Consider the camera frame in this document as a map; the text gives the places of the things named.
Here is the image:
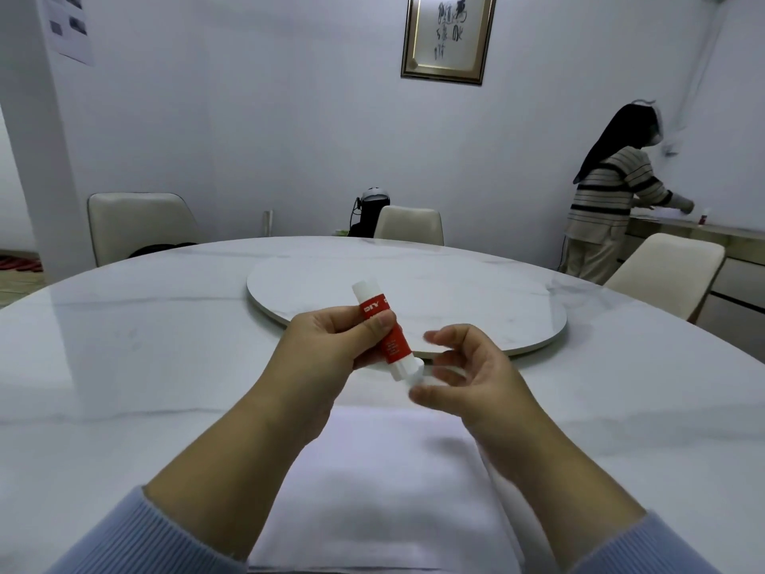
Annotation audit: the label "round marble turntable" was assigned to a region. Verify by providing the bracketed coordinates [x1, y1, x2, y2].
[245, 254, 567, 360]

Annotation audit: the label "cream upholstered chair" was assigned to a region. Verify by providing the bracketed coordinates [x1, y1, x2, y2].
[87, 192, 202, 268]
[373, 205, 445, 247]
[603, 233, 727, 324]

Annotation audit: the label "red white glue stick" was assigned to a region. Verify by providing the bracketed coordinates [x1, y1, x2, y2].
[351, 279, 426, 382]

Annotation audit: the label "person's right forearm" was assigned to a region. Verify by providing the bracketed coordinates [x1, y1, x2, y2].
[472, 421, 724, 574]

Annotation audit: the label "person's left forearm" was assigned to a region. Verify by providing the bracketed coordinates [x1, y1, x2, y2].
[45, 394, 333, 574]

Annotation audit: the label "person's right hand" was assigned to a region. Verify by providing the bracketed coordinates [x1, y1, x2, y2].
[408, 324, 546, 468]

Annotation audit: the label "printed wall notice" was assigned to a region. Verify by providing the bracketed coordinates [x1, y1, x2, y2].
[41, 0, 96, 68]

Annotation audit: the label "beige sideboard cabinet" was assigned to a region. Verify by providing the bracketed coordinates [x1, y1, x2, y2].
[618, 214, 765, 348]

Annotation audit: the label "stack of white papers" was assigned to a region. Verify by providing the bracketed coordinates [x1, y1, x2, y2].
[248, 406, 557, 574]

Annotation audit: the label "person's left hand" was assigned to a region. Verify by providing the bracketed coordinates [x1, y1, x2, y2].
[248, 304, 398, 450]

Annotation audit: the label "white glue stick cap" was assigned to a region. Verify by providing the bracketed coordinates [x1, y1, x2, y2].
[407, 365, 467, 392]

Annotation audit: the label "framed calligraphy picture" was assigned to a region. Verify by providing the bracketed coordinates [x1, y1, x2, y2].
[400, 0, 499, 86]

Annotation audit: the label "red slippers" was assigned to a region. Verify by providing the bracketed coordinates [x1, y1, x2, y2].
[0, 254, 44, 274]

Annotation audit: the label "black cloth bundle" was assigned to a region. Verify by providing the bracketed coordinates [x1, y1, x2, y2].
[128, 242, 198, 260]

